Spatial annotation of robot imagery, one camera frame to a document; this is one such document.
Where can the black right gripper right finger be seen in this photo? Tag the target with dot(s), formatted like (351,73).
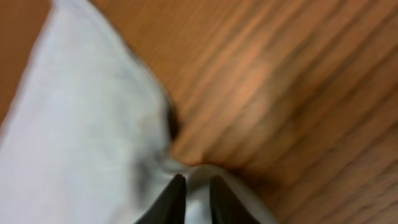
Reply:
(225,207)

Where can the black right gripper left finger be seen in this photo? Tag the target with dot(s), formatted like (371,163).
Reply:
(170,206)

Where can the light blue printed t-shirt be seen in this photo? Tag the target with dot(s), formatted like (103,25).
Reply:
(88,134)

